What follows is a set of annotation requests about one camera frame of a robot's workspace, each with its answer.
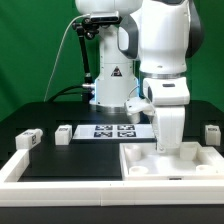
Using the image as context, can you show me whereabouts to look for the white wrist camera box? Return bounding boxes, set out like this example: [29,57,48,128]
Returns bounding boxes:
[124,97,154,124]

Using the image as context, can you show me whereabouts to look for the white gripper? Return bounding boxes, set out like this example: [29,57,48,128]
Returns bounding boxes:
[143,77,190,153]

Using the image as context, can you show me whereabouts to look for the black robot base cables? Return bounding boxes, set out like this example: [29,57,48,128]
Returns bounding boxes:
[47,84,86,102]

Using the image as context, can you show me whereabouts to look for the white square tabletop panel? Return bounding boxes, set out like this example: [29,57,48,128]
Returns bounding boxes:
[119,142,224,181]

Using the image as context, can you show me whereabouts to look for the white U-shaped obstacle fence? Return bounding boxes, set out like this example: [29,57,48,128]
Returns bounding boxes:
[0,149,224,207]

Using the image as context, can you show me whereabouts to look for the white camera cable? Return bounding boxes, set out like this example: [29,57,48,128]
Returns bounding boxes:
[43,13,92,103]

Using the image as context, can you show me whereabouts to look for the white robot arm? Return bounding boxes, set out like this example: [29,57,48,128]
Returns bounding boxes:
[75,0,203,153]

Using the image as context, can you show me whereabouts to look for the grey camera on mount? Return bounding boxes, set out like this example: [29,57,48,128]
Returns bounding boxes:
[90,11,119,23]

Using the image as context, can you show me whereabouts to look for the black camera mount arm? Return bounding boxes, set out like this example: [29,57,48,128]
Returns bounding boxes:
[72,18,99,103]

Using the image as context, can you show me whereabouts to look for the white fiducial marker sheet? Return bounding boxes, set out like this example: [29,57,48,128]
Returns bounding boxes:
[73,124,155,140]

